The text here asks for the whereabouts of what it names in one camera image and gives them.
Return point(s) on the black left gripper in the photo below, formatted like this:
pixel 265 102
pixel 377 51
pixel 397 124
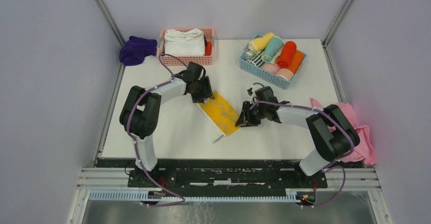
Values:
pixel 206 91

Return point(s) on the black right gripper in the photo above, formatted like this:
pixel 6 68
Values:
pixel 245 118

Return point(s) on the yellow towel with grey pattern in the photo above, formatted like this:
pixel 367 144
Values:
pixel 221 114

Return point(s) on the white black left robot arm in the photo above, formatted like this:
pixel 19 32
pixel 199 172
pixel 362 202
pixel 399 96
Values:
pixel 140 113

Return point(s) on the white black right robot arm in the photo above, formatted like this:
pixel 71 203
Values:
pixel 333 135

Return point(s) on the pink perforated plastic basket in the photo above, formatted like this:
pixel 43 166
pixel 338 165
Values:
pixel 171 60

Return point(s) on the orange towel in pink basket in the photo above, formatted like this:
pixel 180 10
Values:
pixel 208 48

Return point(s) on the folded white towel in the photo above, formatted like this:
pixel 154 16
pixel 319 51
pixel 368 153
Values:
pixel 184 43

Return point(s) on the pink rolled towel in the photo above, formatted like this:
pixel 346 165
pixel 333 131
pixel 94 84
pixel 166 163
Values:
pixel 270 67

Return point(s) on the green white striped rolled towel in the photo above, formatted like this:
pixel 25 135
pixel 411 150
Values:
pixel 256 60

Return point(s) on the orange and peach rolled towel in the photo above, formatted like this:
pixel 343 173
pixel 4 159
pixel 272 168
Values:
pixel 289 70

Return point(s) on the grey white rolled towel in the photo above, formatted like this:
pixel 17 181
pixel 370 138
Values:
pixel 248 55

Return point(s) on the blue perforated plastic basket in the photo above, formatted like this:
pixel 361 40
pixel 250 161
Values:
pixel 260 73

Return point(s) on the yellow rolled towel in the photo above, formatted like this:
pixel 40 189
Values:
pixel 258 44

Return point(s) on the teal rolled towel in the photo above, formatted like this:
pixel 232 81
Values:
pixel 273 46

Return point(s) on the crumpled purple cloth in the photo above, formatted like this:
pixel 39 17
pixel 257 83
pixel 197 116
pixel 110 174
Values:
pixel 136 49

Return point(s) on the red-orange rolled towel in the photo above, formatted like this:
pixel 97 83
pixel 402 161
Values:
pixel 287 54

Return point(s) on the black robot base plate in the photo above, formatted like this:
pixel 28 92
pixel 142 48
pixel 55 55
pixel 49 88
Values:
pixel 227 177

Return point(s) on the white slotted cable duct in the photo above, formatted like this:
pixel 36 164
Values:
pixel 148 196

